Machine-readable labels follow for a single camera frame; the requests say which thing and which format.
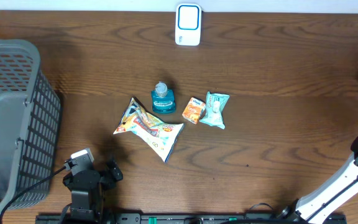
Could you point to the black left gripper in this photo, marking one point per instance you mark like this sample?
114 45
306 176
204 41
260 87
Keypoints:
110 178

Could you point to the red white snack package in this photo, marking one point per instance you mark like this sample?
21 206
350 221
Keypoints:
160 136

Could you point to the teal mouthwash bottle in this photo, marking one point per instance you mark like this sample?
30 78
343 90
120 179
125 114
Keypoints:
163 99

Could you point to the orange tissue pack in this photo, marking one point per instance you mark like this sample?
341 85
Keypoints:
193 110

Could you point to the green wet wipes pack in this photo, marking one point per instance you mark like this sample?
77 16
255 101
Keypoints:
215 103

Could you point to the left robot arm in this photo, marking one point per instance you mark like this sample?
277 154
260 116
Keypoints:
87 186

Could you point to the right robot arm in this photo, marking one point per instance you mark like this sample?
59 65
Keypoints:
317 206

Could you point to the white barcode scanner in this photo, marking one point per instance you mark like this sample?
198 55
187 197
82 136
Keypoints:
188 24

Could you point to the grey plastic mesh basket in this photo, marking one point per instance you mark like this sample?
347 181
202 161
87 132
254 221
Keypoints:
30 115

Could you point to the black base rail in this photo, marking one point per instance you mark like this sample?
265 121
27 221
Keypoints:
128 218

